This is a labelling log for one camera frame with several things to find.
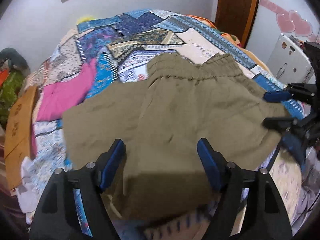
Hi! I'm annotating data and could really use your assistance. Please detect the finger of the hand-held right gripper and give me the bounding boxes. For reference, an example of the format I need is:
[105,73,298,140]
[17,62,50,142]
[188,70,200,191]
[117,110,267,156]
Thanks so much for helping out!
[262,116,309,172]
[264,82,317,104]

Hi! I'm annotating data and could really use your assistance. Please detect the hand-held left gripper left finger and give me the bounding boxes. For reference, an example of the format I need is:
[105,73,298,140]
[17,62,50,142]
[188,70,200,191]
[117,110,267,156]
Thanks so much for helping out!
[29,139,127,240]

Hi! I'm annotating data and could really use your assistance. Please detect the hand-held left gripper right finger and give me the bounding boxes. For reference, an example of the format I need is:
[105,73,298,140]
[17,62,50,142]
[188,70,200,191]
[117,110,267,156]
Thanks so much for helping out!
[197,138,293,240]

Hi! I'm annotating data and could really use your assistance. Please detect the olive green pants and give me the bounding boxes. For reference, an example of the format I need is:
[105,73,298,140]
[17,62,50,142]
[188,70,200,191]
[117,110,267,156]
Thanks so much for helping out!
[61,52,291,223]

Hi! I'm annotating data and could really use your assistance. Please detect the white appliance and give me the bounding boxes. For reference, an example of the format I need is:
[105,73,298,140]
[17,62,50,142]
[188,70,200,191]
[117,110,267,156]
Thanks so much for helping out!
[265,33,315,85]

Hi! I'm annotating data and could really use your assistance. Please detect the orange striped bed sheet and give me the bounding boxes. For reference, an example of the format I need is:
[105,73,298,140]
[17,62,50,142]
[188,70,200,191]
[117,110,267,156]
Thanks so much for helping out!
[185,14,244,48]

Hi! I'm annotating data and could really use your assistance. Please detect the pink cloth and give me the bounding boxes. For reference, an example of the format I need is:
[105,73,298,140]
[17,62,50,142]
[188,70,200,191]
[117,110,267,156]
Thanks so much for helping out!
[36,58,98,122]

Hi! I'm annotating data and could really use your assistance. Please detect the brown wooden door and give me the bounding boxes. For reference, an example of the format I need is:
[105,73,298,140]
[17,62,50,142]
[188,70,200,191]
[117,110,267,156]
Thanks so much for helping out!
[214,0,262,48]

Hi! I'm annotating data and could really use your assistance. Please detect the wooden lap desk board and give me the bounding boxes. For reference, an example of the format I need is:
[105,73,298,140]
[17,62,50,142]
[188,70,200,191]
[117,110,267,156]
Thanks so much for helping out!
[4,86,40,190]

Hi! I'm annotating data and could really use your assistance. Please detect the green storage basket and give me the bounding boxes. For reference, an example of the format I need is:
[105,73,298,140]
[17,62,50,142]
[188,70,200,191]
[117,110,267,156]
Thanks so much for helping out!
[0,70,25,129]

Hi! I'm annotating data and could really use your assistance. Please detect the blue patchwork blanket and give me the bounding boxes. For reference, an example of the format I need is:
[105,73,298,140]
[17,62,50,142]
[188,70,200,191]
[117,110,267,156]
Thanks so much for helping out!
[24,8,307,240]

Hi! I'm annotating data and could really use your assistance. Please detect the grey curved pillow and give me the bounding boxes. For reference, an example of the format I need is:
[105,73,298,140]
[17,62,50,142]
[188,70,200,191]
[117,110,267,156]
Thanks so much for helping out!
[0,47,31,73]

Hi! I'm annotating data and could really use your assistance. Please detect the yellow curved object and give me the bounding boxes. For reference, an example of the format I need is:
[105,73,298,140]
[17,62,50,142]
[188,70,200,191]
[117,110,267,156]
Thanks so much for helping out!
[76,14,97,26]

